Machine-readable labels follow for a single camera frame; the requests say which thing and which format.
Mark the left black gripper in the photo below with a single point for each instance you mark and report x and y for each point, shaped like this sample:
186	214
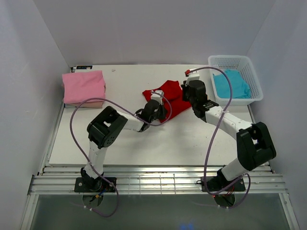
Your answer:
163	112

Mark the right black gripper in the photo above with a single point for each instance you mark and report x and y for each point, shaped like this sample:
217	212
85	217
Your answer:
184	89

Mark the red t shirt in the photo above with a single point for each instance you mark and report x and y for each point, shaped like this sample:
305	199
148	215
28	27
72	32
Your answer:
173	93

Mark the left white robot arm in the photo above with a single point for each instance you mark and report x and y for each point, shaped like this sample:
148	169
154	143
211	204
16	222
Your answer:
104	130

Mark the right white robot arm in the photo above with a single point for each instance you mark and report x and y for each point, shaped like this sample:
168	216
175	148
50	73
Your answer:
254	144

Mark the blue t shirt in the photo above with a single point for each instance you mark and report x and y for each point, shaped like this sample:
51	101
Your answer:
240	88

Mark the white plastic basket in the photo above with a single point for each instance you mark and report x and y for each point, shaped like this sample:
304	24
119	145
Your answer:
244	66

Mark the pink folded t shirt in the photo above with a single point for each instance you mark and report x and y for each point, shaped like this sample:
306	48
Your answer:
80	86

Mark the black label device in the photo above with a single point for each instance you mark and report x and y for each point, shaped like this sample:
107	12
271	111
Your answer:
85	67

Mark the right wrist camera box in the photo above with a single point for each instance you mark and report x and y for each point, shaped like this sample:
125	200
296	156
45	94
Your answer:
191	75

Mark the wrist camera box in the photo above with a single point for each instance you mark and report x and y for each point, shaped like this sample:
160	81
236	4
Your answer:
191	75
157	95

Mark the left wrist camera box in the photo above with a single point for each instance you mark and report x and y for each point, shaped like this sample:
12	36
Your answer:
157	95

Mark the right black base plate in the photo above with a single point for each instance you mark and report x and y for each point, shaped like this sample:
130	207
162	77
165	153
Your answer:
214	184

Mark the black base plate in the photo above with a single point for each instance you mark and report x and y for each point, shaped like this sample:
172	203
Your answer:
214	184
100	185

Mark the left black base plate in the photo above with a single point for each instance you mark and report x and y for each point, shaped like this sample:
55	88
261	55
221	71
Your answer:
100	185

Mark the aluminium frame rails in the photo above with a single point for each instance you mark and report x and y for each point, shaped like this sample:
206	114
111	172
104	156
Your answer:
157	198

